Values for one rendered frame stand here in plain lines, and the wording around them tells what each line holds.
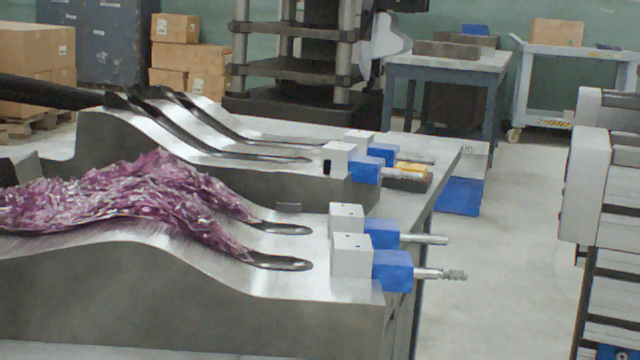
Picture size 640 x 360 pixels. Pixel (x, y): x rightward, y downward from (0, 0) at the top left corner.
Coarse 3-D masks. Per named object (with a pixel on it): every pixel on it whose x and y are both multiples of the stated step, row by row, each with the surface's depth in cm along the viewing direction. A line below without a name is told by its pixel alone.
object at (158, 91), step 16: (112, 96) 103; (128, 96) 107; (144, 96) 112; (160, 96) 113; (176, 96) 116; (144, 112) 102; (160, 112) 106; (192, 112) 113; (176, 128) 105; (224, 128) 115; (192, 144) 104; (208, 144) 105; (256, 144) 111; (272, 144) 113; (288, 144) 113; (304, 144) 112; (320, 144) 111; (256, 160) 99; (272, 160) 102; (288, 160) 101; (304, 160) 101
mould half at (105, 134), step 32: (192, 96) 120; (96, 128) 99; (128, 128) 98; (160, 128) 101; (192, 128) 107; (64, 160) 102; (96, 160) 100; (128, 160) 99; (192, 160) 97; (224, 160) 99; (320, 160) 100; (256, 192) 95; (288, 192) 93; (320, 192) 92; (352, 192) 97
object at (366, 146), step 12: (348, 132) 108; (360, 132) 108; (372, 132) 109; (360, 144) 105; (372, 144) 107; (384, 144) 108; (372, 156) 106; (384, 156) 105; (396, 156) 106; (408, 156) 106; (420, 156) 106
